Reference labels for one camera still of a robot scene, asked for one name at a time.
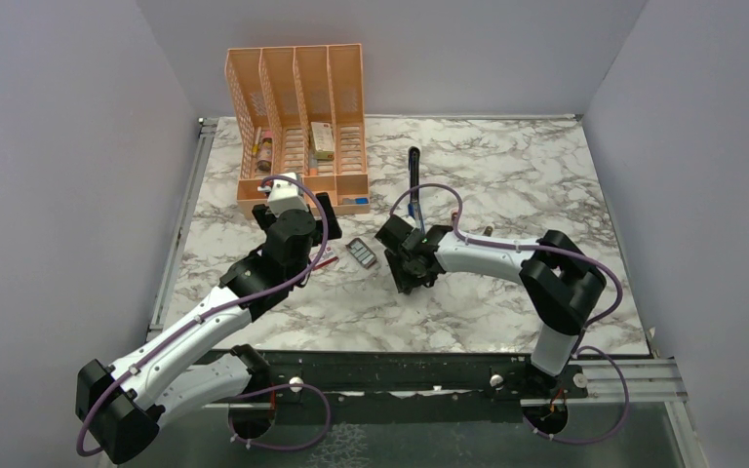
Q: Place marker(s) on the orange desk organizer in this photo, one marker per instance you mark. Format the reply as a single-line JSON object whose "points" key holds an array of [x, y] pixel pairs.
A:
{"points": [[284, 89]]}

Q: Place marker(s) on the staple tray with staples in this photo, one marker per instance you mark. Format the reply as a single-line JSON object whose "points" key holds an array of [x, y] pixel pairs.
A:
{"points": [[362, 253]]}

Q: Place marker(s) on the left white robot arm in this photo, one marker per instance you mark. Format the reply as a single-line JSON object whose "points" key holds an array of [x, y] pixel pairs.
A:
{"points": [[124, 405]]}

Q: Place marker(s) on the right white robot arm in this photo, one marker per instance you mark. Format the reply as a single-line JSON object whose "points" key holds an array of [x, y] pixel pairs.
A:
{"points": [[563, 286]]}

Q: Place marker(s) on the yellow box in organizer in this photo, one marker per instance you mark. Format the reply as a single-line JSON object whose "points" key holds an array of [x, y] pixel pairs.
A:
{"points": [[322, 141]]}

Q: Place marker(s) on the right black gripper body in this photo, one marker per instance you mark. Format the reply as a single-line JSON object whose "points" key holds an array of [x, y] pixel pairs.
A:
{"points": [[430, 276]]}

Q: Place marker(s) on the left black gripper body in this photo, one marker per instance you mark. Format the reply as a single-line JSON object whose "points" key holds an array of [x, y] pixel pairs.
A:
{"points": [[265, 217]]}

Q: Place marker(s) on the red staple box sleeve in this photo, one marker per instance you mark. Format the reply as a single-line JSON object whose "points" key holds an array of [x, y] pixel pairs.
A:
{"points": [[328, 257]]}

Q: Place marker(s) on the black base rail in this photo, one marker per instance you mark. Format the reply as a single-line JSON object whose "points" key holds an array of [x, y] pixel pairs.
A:
{"points": [[300, 388]]}

